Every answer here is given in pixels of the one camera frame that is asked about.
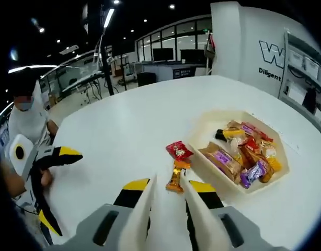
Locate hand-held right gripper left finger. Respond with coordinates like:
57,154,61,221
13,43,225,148
49,178,151,251

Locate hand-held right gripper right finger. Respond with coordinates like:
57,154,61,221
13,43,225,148
189,180,280,251

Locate white food tongs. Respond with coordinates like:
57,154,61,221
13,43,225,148
120,173,233,251

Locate brown purple-label food packet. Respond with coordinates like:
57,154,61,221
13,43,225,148
198,142,244,184
226,119,249,134

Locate orange candy food packet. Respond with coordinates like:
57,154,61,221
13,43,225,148
165,159,192,194

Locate purple candy food packet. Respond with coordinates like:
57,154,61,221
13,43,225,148
239,160,271,189

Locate yellow bun food packet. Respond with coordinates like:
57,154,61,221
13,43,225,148
228,132,246,160

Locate small red food packet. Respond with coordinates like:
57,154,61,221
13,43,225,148
165,140,194,162

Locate black food packet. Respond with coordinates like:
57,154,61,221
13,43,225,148
214,128,231,142

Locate cream food container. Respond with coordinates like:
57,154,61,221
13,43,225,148
188,109,291,195

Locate person's left hand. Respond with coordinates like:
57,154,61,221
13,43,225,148
39,168,53,188

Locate standing desk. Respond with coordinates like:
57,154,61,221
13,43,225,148
61,71,109,91

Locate black stand pole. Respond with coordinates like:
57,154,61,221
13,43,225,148
97,32,114,97

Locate ceiling air vent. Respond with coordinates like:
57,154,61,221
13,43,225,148
59,43,80,55

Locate black cabinet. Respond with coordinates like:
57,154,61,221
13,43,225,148
136,72,157,87

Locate grey counter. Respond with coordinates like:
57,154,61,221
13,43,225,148
141,62,212,79

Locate white carton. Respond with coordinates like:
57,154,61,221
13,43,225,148
285,79,307,103

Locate black bag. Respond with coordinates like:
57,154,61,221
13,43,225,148
302,87,317,115

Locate black monitor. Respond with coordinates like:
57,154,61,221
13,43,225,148
180,49,205,64
152,47,174,62

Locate linear ceiling light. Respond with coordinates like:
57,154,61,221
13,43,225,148
102,8,116,29

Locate grey metal shelving rack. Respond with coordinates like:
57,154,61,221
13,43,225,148
277,30,321,134

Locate ceiling spotlights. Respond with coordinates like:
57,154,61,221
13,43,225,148
39,0,176,44

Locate black cable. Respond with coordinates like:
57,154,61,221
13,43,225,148
14,202,41,215

